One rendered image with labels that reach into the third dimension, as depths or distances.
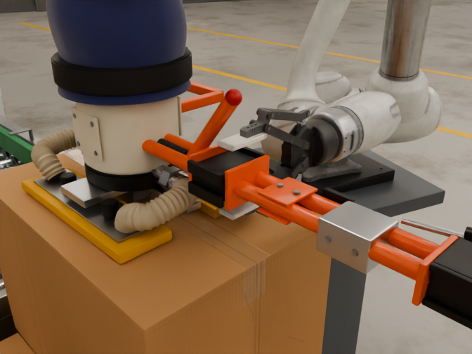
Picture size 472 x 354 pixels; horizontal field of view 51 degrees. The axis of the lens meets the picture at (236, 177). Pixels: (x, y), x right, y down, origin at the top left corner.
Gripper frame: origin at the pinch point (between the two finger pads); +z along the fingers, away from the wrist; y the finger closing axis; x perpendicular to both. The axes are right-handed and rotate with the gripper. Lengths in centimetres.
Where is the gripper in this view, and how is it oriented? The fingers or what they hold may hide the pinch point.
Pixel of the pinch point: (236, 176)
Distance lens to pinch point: 69.7
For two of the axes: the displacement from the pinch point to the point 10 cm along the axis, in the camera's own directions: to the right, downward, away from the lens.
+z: -7.1, 3.1, -6.3
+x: -7.1, -3.1, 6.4
